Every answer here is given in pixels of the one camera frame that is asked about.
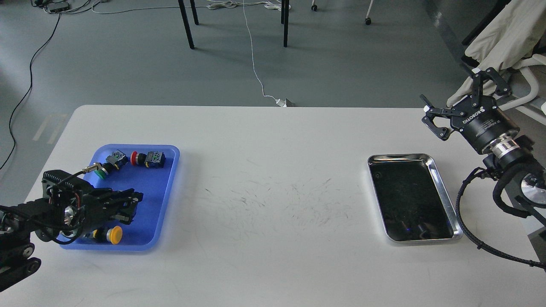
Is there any white cable on floor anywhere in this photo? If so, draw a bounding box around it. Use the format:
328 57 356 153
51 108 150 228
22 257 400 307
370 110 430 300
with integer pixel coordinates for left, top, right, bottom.
92 0 295 107

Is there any black cable on floor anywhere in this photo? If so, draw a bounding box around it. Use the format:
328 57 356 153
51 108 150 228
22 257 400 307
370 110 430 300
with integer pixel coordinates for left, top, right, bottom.
0 0 71 171

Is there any blue plastic tray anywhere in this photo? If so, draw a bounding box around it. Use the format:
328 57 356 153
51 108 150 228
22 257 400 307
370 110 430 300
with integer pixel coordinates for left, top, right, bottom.
61 144 180 252

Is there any black table leg left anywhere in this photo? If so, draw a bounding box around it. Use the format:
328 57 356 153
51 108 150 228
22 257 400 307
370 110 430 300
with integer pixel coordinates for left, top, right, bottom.
178 0 200 50

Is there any black table leg right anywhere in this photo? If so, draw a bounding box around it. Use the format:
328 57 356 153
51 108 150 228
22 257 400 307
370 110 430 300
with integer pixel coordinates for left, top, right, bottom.
281 0 290 47

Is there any black table leg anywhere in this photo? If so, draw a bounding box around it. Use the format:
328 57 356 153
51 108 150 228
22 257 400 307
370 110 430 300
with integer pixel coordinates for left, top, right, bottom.
178 0 200 50
281 0 290 47

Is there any yellow push button switch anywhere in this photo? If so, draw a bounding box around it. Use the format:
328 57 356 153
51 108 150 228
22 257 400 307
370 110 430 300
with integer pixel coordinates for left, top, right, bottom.
91 226 123 245

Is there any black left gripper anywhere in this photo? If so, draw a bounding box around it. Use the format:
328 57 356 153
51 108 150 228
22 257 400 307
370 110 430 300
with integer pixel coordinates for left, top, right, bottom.
64 190 144 235

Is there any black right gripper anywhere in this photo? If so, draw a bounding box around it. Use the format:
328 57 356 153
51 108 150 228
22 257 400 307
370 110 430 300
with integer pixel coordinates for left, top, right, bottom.
420 64 521 155

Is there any green push button switch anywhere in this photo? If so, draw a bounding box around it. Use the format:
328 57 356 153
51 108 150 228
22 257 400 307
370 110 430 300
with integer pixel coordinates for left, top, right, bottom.
93 150 129 179

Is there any red emergency stop button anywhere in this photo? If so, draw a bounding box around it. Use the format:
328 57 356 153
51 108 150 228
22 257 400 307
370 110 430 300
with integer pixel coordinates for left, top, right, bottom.
129 151 166 168

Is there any beige cloth on chair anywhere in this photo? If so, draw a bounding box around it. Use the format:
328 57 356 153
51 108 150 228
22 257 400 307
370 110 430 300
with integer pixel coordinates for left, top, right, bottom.
447 0 546 112

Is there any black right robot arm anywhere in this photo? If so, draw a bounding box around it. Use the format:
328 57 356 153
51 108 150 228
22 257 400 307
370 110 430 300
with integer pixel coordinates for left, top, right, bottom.
421 67 546 269

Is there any silver metal tray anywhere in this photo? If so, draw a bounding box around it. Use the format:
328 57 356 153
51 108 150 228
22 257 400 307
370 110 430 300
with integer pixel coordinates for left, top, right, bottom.
367 153 462 245

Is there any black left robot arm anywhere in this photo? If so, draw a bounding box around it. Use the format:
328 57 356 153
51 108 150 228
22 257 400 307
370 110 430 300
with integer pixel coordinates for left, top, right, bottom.
0 163 144 291

